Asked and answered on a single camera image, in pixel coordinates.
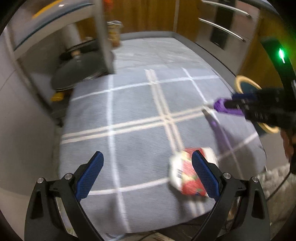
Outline purple wrapper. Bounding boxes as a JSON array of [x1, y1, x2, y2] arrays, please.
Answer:
[[213, 98, 244, 116]]

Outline yellow rimmed blue trash bin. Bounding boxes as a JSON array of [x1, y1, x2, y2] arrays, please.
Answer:
[[234, 75, 280, 136]]

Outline wooden kitchen cabinets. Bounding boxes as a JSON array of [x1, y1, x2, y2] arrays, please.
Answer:
[[76, 0, 287, 82]]

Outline person right hand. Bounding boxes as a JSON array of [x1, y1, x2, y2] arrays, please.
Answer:
[[280, 129, 295, 163]]

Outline red white carton box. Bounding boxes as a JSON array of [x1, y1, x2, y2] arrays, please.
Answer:
[[169, 147, 218, 197]]

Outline stainless steel oven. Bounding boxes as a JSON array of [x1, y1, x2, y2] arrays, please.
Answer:
[[195, 1, 260, 75]]

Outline grey checked floor mat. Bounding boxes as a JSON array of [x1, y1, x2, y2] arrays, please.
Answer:
[[58, 64, 266, 235]]

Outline yellow object on shelf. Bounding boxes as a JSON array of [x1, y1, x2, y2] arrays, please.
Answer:
[[51, 91, 68, 102]]

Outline steel pot lid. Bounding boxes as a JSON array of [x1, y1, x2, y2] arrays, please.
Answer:
[[51, 52, 104, 91]]

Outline metal storage rack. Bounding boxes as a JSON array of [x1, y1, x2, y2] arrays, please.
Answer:
[[3, 1, 114, 114]]

